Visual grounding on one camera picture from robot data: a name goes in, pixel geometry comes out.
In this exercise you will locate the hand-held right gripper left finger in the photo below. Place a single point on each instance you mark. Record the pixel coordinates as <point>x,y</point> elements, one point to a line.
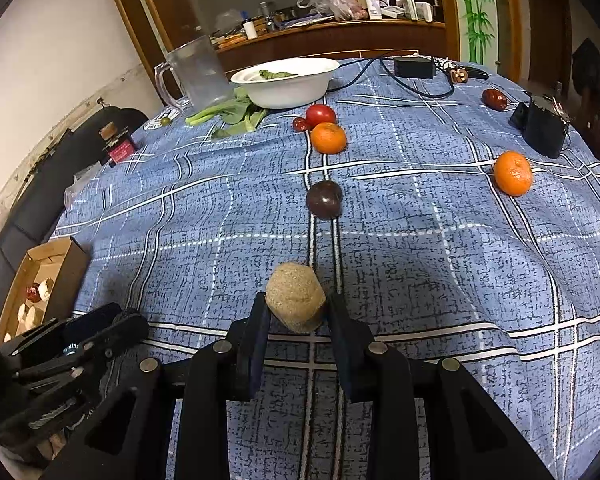
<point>252,355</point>

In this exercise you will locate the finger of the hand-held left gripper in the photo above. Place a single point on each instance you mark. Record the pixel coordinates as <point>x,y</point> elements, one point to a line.
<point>87,320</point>
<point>125,330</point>

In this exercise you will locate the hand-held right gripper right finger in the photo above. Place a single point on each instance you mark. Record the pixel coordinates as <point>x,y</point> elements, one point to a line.
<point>347,355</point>

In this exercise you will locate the cardboard box tray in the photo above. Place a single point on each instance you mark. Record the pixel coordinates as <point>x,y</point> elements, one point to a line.
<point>65,270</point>

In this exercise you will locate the red jujube date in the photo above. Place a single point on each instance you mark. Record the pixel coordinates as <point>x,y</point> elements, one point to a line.
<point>495,99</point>
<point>32,290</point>

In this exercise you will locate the blue plaid tablecloth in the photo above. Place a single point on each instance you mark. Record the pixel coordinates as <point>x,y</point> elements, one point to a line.
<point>430,260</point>

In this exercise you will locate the black sofa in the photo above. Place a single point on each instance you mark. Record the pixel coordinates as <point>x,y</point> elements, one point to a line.
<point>30,200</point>

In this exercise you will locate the dark jar with pink label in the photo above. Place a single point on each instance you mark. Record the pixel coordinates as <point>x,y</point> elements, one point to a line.
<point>119,145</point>

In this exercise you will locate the orange mandarin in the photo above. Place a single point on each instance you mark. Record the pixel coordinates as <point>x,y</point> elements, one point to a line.
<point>328,138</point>
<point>514,173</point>

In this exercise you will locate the small cherry tomato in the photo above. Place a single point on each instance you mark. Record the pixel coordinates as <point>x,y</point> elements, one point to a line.
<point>300,124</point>

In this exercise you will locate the green leafy vegetables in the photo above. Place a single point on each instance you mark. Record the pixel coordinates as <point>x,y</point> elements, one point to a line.
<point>230,112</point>

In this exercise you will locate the red tomato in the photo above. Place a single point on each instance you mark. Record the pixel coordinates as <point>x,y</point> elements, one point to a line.
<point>321,114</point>

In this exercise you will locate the clear glass mug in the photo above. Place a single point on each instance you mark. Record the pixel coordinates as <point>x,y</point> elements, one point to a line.
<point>200,75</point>

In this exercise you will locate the white bowl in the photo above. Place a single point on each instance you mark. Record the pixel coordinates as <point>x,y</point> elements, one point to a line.
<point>285,85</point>

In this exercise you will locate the small black box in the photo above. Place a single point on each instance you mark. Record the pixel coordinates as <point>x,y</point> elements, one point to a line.
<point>542,127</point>

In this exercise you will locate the small wooden figure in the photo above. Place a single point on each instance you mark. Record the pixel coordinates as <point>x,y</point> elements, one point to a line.
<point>459,76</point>

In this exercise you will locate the wooden counter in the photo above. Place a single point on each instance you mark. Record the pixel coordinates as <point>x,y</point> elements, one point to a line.
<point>330,42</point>

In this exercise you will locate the small white bottle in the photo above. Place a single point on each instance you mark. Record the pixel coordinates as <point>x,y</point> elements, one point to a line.
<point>250,30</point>

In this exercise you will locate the small white carton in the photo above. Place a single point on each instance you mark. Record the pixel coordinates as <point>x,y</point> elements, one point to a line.
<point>419,10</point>
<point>394,11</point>

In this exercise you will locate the crumpled clear plastic bag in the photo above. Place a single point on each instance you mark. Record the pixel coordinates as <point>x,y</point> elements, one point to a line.
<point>330,2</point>

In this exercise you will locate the dark cloth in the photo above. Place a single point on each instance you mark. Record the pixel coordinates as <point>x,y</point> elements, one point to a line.
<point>590,67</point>

